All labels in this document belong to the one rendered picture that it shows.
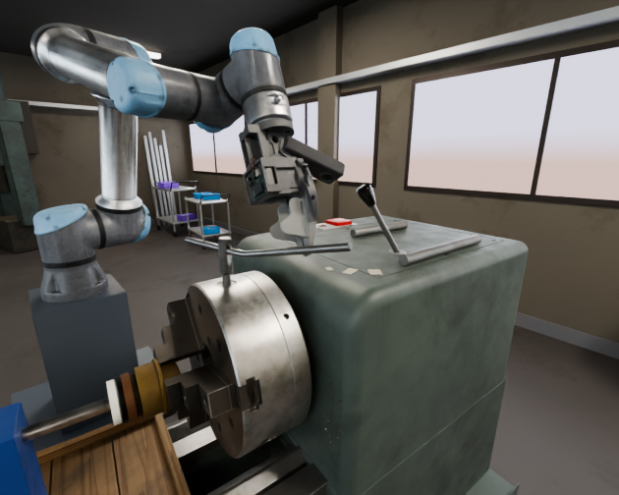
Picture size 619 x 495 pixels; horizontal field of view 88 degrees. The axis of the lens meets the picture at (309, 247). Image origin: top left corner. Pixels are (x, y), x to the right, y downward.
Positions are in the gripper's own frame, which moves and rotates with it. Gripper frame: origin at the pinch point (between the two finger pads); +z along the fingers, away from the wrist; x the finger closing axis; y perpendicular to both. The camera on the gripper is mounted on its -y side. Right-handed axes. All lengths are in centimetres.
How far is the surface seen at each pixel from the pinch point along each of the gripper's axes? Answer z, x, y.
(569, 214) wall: 8, -52, -277
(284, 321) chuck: 11.0, -5.5, 4.5
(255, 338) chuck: 12.0, -5.1, 10.1
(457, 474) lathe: 64, -16, -40
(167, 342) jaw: 10.4, -20.4, 20.3
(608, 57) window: -89, -8, -275
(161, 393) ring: 17.4, -15.8, 23.2
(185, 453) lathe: 35, -33, 19
